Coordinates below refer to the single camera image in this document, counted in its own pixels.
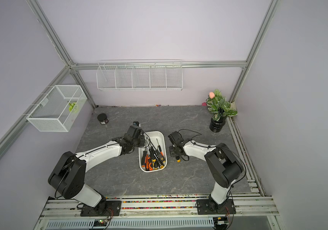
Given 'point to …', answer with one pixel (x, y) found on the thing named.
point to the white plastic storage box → (158, 140)
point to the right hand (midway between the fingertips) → (174, 150)
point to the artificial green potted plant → (220, 109)
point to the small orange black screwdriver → (159, 148)
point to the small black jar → (102, 118)
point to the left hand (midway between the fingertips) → (142, 139)
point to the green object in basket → (71, 106)
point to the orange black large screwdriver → (143, 159)
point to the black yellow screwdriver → (178, 158)
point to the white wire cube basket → (58, 109)
